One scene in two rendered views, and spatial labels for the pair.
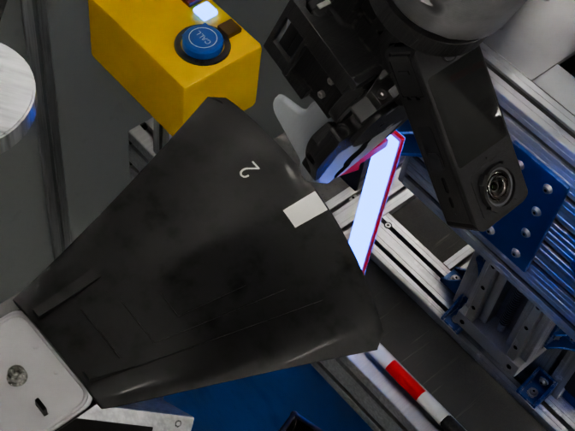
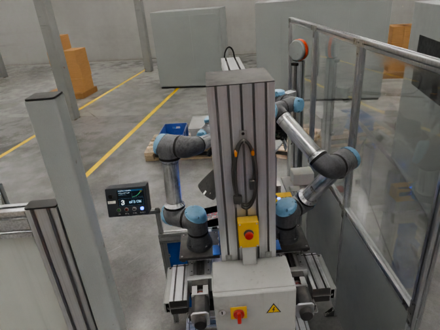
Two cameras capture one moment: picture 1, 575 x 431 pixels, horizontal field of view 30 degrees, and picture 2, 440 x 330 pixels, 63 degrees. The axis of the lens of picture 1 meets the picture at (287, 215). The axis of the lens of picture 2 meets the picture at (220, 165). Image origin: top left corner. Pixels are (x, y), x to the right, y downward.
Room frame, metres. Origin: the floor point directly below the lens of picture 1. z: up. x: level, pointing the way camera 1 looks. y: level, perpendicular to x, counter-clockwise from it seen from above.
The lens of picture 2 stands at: (2.05, -1.47, 2.33)
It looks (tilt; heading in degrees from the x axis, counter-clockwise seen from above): 26 degrees down; 139
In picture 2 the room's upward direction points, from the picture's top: 5 degrees counter-clockwise
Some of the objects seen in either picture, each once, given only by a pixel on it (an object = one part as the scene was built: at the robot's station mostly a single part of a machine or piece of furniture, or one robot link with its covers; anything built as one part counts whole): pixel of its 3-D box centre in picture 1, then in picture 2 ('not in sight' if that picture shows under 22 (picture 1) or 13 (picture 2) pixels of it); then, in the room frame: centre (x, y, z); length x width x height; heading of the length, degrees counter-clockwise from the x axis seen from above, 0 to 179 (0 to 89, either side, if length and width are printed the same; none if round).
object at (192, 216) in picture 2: not in sight; (195, 219); (0.71, -0.52, 1.20); 0.13 x 0.12 x 0.14; 21
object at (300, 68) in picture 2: not in sight; (296, 165); (0.38, 0.87, 0.90); 0.08 x 0.06 x 1.80; 174
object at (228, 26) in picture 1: (229, 28); not in sight; (0.77, 0.09, 1.08); 0.02 x 0.02 x 0.01; 49
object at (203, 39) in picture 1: (202, 43); not in sight; (0.74, 0.11, 1.08); 0.04 x 0.04 x 0.02
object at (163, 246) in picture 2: not in sight; (170, 283); (0.24, -0.48, 0.39); 0.04 x 0.04 x 0.78; 49
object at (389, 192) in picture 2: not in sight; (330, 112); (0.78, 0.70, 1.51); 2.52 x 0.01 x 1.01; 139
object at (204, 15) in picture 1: (205, 11); not in sight; (0.79, 0.12, 1.08); 0.02 x 0.02 x 0.01; 49
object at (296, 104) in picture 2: not in sight; (290, 104); (0.97, -0.02, 1.78); 0.11 x 0.11 x 0.08; 87
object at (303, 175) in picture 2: not in sight; (301, 175); (0.54, 0.72, 0.92); 0.17 x 0.16 x 0.11; 49
